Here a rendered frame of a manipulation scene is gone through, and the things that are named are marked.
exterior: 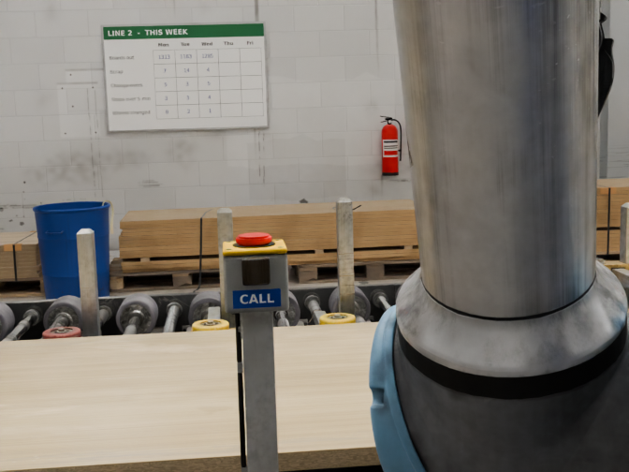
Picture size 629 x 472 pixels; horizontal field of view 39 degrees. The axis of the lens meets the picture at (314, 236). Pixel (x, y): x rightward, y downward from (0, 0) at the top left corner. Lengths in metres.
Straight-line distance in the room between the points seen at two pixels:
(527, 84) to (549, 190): 0.05
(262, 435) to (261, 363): 0.08
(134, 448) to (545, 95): 1.04
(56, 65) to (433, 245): 7.95
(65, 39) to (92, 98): 0.55
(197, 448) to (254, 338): 0.34
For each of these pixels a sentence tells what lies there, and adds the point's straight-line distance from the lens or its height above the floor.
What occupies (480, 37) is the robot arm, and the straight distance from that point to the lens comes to 0.36.
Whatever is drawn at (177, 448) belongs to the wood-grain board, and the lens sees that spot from 1.32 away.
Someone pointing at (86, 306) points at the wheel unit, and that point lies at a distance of 2.14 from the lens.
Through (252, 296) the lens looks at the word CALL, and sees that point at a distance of 0.98.
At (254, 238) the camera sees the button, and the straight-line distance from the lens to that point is 0.99.
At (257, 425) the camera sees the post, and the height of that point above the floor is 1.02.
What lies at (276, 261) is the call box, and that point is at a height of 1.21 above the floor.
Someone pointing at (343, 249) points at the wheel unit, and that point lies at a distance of 2.11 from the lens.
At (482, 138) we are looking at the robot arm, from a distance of 0.38.
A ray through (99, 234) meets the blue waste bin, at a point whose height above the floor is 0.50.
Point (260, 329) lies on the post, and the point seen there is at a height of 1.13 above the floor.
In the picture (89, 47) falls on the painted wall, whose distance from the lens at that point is 8.29.
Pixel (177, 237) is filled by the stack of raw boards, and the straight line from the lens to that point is 6.94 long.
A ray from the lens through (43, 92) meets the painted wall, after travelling 8.34.
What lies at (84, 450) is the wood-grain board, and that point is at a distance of 1.34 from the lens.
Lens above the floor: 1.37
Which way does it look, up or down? 8 degrees down
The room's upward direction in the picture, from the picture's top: 2 degrees counter-clockwise
